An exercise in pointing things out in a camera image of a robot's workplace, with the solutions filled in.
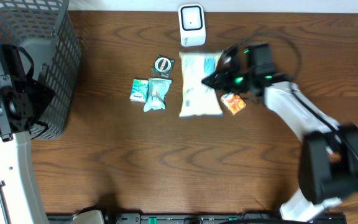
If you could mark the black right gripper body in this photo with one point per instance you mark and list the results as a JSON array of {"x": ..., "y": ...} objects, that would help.
[{"x": 235, "y": 79}]

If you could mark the large white snack bag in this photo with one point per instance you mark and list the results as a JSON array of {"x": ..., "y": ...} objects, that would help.
[{"x": 198, "y": 98}]

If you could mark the orange Kleenex tissue pack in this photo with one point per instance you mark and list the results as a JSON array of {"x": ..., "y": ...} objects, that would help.
[{"x": 234, "y": 103}]

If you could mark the teal snack packet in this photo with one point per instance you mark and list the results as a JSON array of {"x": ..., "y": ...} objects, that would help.
[{"x": 157, "y": 89}]

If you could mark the teal Kleenex tissue pack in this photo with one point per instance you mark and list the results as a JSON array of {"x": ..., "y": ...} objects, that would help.
[{"x": 139, "y": 90}]

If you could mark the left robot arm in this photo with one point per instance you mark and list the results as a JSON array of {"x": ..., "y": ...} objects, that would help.
[{"x": 22, "y": 102}]

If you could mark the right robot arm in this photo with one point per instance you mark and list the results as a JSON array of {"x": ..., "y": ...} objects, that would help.
[{"x": 328, "y": 166}]

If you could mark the white barcode scanner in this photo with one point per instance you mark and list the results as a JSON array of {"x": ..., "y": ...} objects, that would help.
[{"x": 192, "y": 25}]

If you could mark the round tape packet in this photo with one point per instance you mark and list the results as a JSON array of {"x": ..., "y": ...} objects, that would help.
[{"x": 163, "y": 66}]

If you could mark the dark grey mesh basket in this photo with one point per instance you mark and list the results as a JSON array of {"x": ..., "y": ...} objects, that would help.
[{"x": 44, "y": 29}]

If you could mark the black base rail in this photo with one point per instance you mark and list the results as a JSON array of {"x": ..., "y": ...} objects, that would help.
[{"x": 128, "y": 218}]

